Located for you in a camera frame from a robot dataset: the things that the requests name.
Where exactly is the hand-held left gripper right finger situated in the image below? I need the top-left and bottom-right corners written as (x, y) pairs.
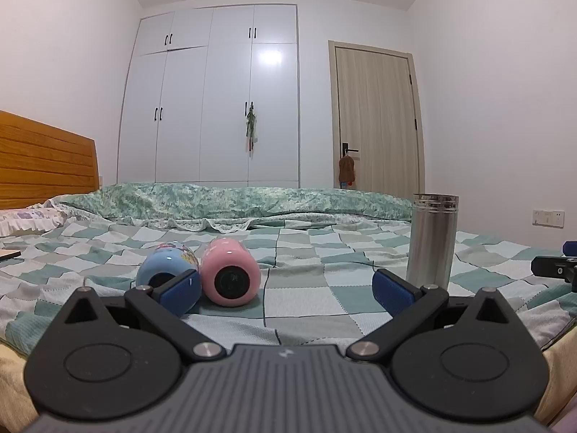
top-left (345, 268), bottom-right (517, 363)

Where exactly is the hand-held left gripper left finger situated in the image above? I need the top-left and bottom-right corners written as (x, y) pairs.
top-left (63, 270), bottom-right (227, 363)

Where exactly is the blue printed cup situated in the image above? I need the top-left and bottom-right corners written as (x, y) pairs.
top-left (136, 241), bottom-right (202, 317)

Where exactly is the pink cup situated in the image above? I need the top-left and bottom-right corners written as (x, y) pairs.
top-left (199, 237), bottom-right (262, 306)

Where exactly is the stainless steel cup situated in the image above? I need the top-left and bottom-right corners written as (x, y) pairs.
top-left (406, 193), bottom-right (460, 290)

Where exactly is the green checked bedsheet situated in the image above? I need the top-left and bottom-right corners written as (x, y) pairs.
top-left (0, 213), bottom-right (577, 358)

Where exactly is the green floral quilt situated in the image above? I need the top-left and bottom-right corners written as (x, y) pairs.
top-left (53, 182), bottom-right (416, 233)

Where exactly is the floral frilled pillow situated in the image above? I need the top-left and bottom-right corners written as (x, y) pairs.
top-left (0, 202), bottom-right (69, 238)

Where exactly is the beige wooden door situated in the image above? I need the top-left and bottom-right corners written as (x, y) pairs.
top-left (327, 40), bottom-right (427, 196)

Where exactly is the green hanging ornament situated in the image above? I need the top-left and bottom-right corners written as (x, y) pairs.
top-left (244, 102), bottom-right (259, 157)

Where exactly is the wooden headboard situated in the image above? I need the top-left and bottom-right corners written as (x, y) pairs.
top-left (0, 109), bottom-right (100, 211)

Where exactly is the white wardrobe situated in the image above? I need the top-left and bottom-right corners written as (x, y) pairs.
top-left (116, 4), bottom-right (302, 189)

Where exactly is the white wall socket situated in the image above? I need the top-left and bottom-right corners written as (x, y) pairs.
top-left (531, 208), bottom-right (565, 228)

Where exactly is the brown pouch on door handle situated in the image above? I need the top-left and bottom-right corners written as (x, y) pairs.
top-left (338, 154), bottom-right (357, 189)

